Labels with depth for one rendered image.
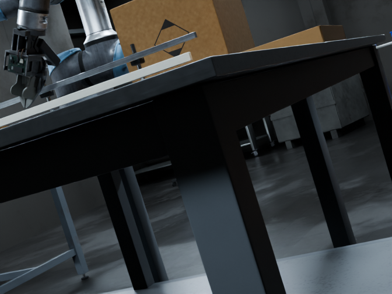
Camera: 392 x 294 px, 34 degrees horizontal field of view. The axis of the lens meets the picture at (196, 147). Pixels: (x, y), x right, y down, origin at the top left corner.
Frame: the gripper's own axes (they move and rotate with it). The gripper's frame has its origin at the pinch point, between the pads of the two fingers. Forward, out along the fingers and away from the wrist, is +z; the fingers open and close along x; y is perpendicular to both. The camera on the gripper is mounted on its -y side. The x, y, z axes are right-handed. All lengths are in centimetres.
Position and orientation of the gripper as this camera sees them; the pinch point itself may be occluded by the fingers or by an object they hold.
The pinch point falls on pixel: (27, 102)
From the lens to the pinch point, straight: 179.3
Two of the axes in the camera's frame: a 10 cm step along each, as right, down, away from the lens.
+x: 9.1, 2.6, -3.2
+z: -1.8, 9.5, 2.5
